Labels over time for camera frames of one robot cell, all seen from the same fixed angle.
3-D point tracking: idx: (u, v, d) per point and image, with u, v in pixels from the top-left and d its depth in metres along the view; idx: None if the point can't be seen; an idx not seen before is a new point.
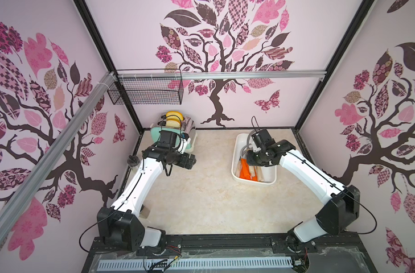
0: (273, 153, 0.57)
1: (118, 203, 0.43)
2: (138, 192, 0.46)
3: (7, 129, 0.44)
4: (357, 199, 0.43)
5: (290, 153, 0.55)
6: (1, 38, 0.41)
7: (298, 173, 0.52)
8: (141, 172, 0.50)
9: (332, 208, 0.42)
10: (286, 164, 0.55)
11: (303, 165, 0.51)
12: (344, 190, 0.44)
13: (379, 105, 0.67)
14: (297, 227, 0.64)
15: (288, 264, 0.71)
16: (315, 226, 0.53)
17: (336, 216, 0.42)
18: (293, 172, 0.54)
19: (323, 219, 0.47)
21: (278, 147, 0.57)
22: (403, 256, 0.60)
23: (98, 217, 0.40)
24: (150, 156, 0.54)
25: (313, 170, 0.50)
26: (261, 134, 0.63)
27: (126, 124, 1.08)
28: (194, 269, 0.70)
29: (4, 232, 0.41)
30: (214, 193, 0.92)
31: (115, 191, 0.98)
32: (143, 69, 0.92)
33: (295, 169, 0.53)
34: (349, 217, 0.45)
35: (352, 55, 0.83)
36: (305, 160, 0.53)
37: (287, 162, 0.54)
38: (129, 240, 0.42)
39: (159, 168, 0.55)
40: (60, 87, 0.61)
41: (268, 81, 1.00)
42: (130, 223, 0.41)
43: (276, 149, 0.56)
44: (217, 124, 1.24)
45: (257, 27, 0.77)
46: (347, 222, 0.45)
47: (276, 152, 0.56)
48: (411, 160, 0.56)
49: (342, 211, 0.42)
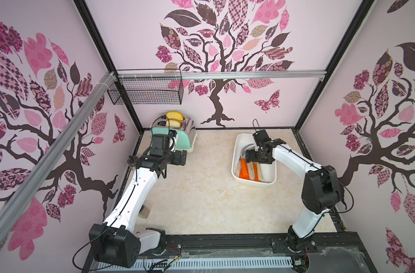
0: (266, 148, 0.68)
1: (111, 219, 0.41)
2: (132, 206, 0.45)
3: (7, 129, 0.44)
4: (333, 176, 0.49)
5: (280, 145, 0.65)
6: (1, 38, 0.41)
7: (287, 160, 0.60)
8: (134, 184, 0.48)
9: (309, 183, 0.49)
10: (276, 154, 0.65)
11: (290, 153, 0.60)
12: (322, 169, 0.51)
13: (379, 105, 0.67)
14: (295, 223, 0.65)
15: (288, 264, 0.71)
16: (304, 209, 0.56)
17: (313, 190, 0.48)
18: (282, 161, 0.63)
19: (306, 198, 0.52)
21: (271, 143, 0.67)
22: (403, 256, 0.60)
23: (91, 235, 0.39)
24: (143, 165, 0.53)
25: (299, 157, 0.57)
26: (260, 133, 0.75)
27: (126, 124, 1.08)
28: (194, 269, 0.70)
29: (4, 232, 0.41)
30: (214, 193, 0.92)
31: (115, 191, 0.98)
32: (143, 69, 0.92)
33: (284, 158, 0.61)
34: (330, 197, 0.50)
35: (352, 55, 0.83)
36: (292, 149, 0.62)
37: (278, 152, 0.64)
38: (124, 257, 0.40)
39: (153, 177, 0.53)
40: (60, 87, 0.61)
41: (267, 81, 1.00)
42: (124, 239, 0.39)
43: (270, 144, 0.66)
44: (217, 124, 1.24)
45: (257, 27, 0.77)
46: (330, 201, 0.49)
47: (270, 146, 0.67)
48: (411, 160, 0.56)
49: (318, 184, 0.48)
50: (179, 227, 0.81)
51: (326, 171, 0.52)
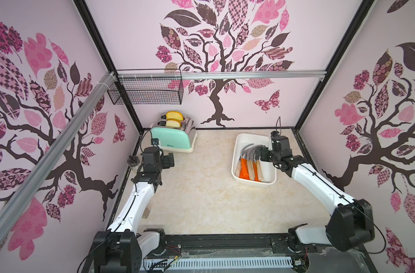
0: (285, 166, 0.61)
1: (115, 225, 0.43)
2: (134, 212, 0.47)
3: (7, 129, 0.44)
4: (369, 214, 0.42)
5: (301, 165, 0.58)
6: (1, 38, 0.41)
7: (309, 185, 0.53)
8: (135, 195, 0.52)
9: (339, 218, 0.42)
10: (297, 176, 0.57)
11: (313, 177, 0.53)
12: (353, 203, 0.44)
13: (379, 105, 0.67)
14: (299, 228, 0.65)
15: (288, 264, 0.71)
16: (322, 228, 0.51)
17: (344, 228, 0.41)
18: (304, 184, 0.55)
19: (332, 233, 0.45)
21: (291, 161, 0.60)
22: (403, 256, 0.60)
23: (95, 241, 0.40)
24: (142, 180, 0.58)
25: (324, 183, 0.50)
26: (282, 143, 0.63)
27: (126, 124, 1.08)
28: (194, 269, 0.70)
29: (4, 233, 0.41)
30: (214, 193, 0.92)
31: (115, 191, 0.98)
32: (143, 69, 0.92)
33: (307, 182, 0.54)
34: (363, 234, 0.43)
35: (352, 55, 0.83)
36: (316, 173, 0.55)
37: (298, 173, 0.56)
38: (128, 263, 0.40)
39: (151, 190, 0.57)
40: (60, 87, 0.61)
41: (267, 81, 1.00)
42: (130, 241, 0.41)
43: (289, 162, 0.60)
44: (217, 124, 1.24)
45: (256, 27, 0.77)
46: (362, 240, 0.43)
47: (289, 165, 0.59)
48: (411, 160, 0.56)
49: (349, 222, 0.41)
50: (179, 227, 0.81)
51: (360, 207, 0.44)
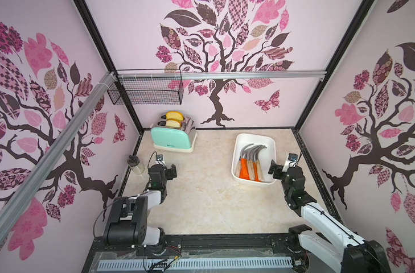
0: (294, 205, 0.62)
1: None
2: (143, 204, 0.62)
3: (7, 129, 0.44)
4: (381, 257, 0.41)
5: (309, 205, 0.59)
6: (1, 38, 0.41)
7: (318, 223, 0.53)
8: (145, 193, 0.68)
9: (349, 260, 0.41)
10: (305, 214, 0.58)
11: (322, 216, 0.53)
12: (365, 245, 0.43)
13: (379, 105, 0.67)
14: (303, 235, 0.64)
15: (288, 264, 0.71)
16: (328, 253, 0.52)
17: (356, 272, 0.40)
18: (313, 222, 0.56)
19: None
21: (301, 201, 0.61)
22: (403, 256, 0.60)
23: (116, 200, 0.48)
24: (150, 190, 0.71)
25: (333, 223, 0.51)
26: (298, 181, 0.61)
27: (126, 124, 1.08)
28: (194, 269, 0.70)
29: (4, 233, 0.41)
30: (214, 193, 0.92)
31: (115, 191, 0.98)
32: (143, 69, 0.92)
33: (315, 220, 0.55)
34: None
35: (352, 55, 0.83)
36: (324, 212, 0.55)
37: (307, 211, 0.57)
38: (138, 220, 0.45)
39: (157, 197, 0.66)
40: (60, 87, 0.61)
41: (268, 81, 1.00)
42: (144, 200, 0.49)
43: (298, 202, 0.61)
44: (217, 124, 1.24)
45: (257, 27, 0.77)
46: None
47: (298, 205, 0.61)
48: (411, 160, 0.56)
49: (360, 264, 0.40)
50: (179, 227, 0.81)
51: (370, 248, 0.42)
